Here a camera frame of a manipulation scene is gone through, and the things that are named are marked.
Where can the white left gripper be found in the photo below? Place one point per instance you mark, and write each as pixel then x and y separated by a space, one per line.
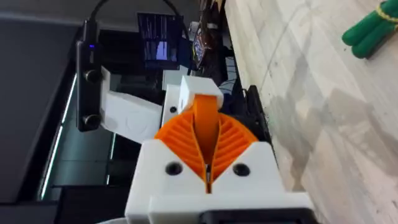
pixel 130 118

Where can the green toy vegetable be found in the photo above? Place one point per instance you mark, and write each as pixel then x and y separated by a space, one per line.
pixel 370 29

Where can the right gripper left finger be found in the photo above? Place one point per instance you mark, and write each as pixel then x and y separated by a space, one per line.
pixel 161 155

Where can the computer monitor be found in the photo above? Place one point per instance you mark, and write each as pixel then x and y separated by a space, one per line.
pixel 160 40

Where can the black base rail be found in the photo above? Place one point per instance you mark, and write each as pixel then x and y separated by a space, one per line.
pixel 256 112

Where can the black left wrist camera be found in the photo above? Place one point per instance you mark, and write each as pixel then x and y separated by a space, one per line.
pixel 88 93

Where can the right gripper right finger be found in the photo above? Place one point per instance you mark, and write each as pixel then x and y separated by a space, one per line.
pixel 245 155

